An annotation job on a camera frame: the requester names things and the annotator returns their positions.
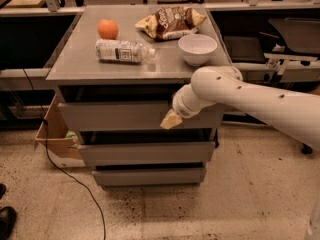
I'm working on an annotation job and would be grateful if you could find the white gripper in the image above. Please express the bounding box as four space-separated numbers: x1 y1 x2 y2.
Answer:
160 92 193 130

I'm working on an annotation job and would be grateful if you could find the grey top drawer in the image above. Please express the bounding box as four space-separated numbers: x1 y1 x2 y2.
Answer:
59 101 223 131

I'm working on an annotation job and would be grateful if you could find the grey drawer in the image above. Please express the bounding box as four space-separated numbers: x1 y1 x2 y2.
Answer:
92 167 206 186
79 141 214 166
59 101 223 131

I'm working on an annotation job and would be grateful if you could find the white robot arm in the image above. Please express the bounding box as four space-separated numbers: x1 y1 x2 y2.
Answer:
161 67 320 240

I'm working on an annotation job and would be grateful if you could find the grey middle drawer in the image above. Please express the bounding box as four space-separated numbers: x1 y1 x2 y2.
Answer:
79 141 214 166

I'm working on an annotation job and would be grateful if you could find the grey drawer cabinet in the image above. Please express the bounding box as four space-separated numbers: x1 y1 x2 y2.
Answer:
47 5 218 172

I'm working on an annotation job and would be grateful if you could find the grey bottom drawer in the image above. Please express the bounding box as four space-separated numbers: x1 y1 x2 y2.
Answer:
92 167 206 186

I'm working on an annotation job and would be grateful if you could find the white ceramic bowl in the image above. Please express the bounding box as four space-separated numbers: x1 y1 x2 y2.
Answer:
178 34 218 66

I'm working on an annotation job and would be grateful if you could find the clear plastic water bottle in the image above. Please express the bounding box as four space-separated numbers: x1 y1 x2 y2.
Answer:
95 39 155 64

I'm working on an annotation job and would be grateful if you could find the brown chip bag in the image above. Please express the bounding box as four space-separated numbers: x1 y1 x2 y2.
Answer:
135 6 207 40

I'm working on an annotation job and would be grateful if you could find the orange fruit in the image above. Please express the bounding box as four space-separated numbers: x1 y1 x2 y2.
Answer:
98 19 118 39

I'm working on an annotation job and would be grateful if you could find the cardboard box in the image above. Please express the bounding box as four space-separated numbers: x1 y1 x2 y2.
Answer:
35 97 85 168

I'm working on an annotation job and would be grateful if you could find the black shoe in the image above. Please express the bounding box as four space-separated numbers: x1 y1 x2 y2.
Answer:
0 206 17 240
0 183 7 199

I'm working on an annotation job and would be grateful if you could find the black floor cable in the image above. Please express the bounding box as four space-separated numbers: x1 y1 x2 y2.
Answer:
21 68 107 240

